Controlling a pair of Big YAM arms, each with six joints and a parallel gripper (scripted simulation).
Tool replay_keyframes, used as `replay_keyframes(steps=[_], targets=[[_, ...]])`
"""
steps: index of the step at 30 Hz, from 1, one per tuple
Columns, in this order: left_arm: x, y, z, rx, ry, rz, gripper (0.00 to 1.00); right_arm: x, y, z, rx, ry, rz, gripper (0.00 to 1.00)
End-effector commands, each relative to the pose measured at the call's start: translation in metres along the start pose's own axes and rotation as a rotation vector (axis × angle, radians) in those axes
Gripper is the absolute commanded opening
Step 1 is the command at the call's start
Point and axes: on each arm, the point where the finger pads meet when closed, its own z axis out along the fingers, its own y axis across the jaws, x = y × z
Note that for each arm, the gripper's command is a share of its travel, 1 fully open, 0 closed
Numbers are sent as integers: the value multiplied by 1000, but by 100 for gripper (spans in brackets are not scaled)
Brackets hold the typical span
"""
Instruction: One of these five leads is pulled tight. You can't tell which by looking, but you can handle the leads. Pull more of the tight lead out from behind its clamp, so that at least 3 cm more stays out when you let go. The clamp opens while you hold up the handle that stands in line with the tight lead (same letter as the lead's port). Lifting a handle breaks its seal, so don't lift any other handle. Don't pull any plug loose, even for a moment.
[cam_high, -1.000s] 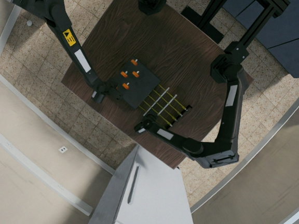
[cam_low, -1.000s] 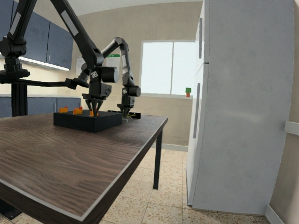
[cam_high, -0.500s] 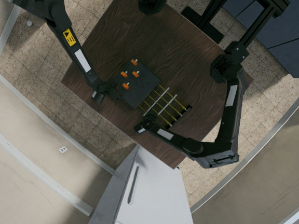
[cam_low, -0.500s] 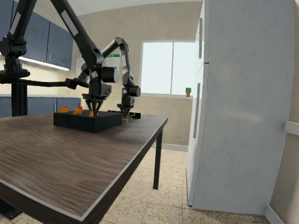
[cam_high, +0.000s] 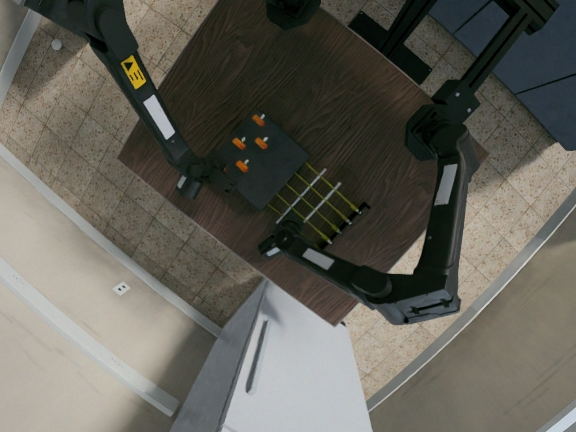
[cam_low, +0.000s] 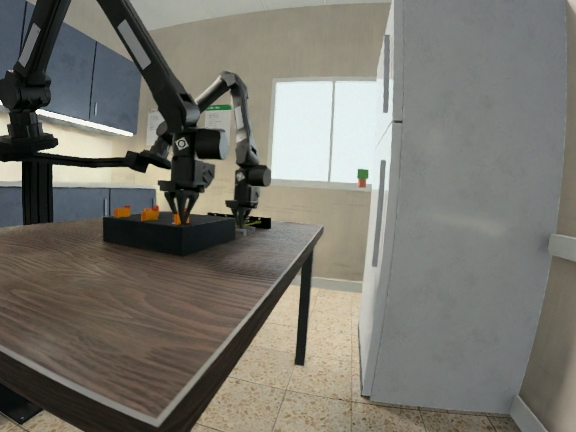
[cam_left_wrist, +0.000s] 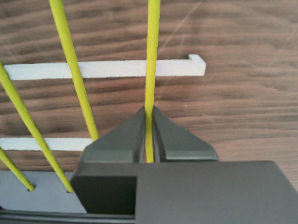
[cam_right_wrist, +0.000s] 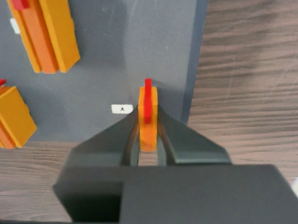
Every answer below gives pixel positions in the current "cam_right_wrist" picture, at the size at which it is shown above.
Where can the black rectangular box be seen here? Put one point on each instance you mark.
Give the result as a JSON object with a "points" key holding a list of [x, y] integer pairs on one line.
{"points": [[197, 34]]}

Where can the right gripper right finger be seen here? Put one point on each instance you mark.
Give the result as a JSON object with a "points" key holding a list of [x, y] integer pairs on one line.
{"points": [[185, 146]]}

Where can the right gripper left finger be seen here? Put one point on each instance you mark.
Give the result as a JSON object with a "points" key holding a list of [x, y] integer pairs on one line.
{"points": [[112, 145]]}

